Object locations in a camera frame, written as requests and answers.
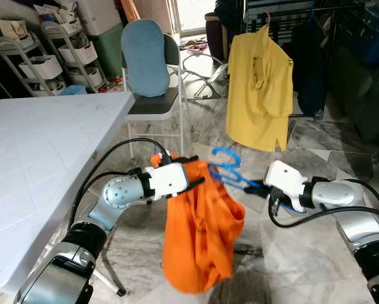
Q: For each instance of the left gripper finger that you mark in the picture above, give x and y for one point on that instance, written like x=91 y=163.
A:
x=194 y=183
x=186 y=159

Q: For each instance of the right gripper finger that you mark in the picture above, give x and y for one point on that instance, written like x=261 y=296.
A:
x=254 y=187

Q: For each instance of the blue plastic hanger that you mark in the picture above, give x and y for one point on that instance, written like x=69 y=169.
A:
x=227 y=172

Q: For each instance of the orange shirt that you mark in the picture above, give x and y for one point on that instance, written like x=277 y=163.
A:
x=202 y=240

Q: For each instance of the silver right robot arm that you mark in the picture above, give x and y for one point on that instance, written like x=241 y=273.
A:
x=335 y=193

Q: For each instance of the pink plastic hanger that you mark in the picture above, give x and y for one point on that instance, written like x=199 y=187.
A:
x=265 y=14

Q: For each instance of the white folding chair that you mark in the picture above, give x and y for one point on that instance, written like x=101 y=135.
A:
x=148 y=104

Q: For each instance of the yellow printed T-shirt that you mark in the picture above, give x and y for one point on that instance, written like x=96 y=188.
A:
x=259 y=95

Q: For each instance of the blue chair cushion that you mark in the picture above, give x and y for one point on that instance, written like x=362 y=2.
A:
x=145 y=57

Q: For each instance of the navy blue shirt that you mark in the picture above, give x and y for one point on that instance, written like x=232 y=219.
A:
x=311 y=76

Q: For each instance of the dark purple bag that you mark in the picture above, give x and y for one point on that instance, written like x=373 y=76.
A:
x=218 y=38

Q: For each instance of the dark green sofa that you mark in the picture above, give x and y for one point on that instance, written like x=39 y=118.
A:
x=367 y=101

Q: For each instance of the green storage bin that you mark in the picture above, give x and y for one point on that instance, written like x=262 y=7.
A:
x=107 y=54

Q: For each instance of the light blue plastic box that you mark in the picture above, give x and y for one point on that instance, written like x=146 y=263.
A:
x=72 y=90

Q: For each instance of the black drying rack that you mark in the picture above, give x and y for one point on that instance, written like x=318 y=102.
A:
x=329 y=38

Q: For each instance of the white storage box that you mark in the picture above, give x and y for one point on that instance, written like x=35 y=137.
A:
x=97 y=16

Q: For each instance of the blue hard suitcase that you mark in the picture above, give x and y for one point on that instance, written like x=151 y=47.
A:
x=373 y=38

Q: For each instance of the beige paper bag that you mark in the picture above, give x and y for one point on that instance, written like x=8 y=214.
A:
x=13 y=29

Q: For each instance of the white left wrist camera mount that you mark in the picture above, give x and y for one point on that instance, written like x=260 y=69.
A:
x=170 y=179

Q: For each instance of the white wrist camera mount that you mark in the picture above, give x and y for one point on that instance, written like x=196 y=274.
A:
x=170 y=179
x=288 y=180

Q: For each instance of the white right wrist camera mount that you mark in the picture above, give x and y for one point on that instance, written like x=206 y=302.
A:
x=288 y=180

